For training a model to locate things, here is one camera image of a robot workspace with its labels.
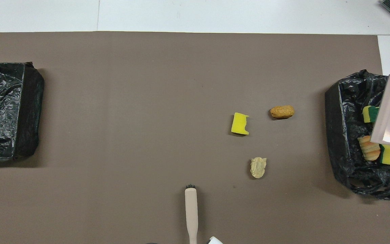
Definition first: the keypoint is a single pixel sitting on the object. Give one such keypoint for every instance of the notched yellow sponge piece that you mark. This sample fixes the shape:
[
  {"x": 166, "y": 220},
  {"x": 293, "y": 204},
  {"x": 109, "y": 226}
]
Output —
[{"x": 239, "y": 123}]

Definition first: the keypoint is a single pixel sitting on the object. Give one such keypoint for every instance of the pale toy bread chunk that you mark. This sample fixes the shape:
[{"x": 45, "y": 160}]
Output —
[{"x": 258, "y": 167}]

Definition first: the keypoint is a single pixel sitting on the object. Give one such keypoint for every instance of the brown toy bun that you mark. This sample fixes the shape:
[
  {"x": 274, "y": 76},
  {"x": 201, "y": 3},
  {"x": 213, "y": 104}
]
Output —
[{"x": 282, "y": 111}]

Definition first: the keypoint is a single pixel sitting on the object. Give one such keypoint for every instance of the beige brush with black bristles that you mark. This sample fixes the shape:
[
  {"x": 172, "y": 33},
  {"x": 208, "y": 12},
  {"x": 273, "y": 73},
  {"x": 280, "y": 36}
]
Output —
[{"x": 191, "y": 210}]

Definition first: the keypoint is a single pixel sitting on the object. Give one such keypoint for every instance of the yellow green sponge piece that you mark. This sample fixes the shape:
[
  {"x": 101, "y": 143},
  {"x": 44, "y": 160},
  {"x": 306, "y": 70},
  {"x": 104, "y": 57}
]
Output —
[
  {"x": 386, "y": 154},
  {"x": 369, "y": 114}
]

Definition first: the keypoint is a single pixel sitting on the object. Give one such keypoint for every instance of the striped toy croissant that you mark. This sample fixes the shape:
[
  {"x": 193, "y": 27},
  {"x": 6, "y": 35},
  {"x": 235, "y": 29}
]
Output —
[{"x": 369, "y": 148}]

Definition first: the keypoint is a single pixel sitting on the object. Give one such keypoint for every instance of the crumpled black bag lined bin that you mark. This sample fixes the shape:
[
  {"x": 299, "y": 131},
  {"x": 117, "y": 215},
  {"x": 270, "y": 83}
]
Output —
[{"x": 344, "y": 135}]

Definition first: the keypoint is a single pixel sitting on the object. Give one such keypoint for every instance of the boxy black bag lined bin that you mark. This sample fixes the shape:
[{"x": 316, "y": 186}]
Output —
[{"x": 2, "y": 101}]

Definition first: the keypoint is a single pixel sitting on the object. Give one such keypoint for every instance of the brown table mat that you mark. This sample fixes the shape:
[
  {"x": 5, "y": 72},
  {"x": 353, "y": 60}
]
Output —
[{"x": 147, "y": 101}]

